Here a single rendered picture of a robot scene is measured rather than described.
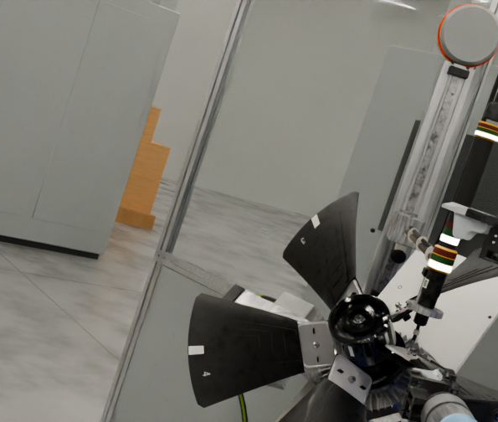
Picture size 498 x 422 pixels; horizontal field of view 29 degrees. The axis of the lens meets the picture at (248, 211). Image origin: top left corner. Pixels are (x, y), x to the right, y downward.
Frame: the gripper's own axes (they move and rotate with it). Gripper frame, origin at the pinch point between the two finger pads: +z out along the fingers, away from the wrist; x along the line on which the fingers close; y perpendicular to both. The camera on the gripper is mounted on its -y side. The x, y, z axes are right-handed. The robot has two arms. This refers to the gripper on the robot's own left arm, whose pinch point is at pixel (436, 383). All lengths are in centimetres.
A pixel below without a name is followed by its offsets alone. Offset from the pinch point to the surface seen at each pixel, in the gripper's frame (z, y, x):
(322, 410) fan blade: 3.5, 17.8, 10.3
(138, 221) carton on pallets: 812, 156, 97
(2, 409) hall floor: 225, 124, 106
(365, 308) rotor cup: 14.8, 13.1, -7.5
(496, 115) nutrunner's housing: 9.9, -1.2, -47.8
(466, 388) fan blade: 1.3, -5.6, 0.1
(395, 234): 69, 3, -17
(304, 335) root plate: 19.3, 22.9, 1.1
